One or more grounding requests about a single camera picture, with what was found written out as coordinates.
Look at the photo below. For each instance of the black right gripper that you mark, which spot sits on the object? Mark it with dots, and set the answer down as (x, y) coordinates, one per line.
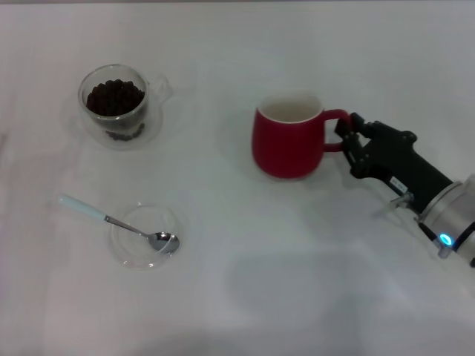
(401, 159)

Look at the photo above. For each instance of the red mug with white inside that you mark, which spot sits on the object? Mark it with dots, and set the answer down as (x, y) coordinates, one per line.
(285, 148)

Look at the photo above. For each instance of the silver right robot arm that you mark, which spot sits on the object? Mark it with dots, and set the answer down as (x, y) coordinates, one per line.
(452, 219)

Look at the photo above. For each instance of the clear double-walled glass cup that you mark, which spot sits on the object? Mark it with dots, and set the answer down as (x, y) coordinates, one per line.
(147, 107)

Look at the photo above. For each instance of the dark coffee beans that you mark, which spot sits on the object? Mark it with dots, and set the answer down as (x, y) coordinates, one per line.
(111, 98)

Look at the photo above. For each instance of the clear glass saucer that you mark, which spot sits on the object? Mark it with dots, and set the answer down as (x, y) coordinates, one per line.
(155, 130)

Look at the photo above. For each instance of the small clear glass dish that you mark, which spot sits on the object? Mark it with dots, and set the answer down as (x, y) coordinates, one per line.
(130, 256)

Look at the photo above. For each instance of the clear plastic bracket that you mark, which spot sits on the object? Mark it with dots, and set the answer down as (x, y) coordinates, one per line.
(399, 202)

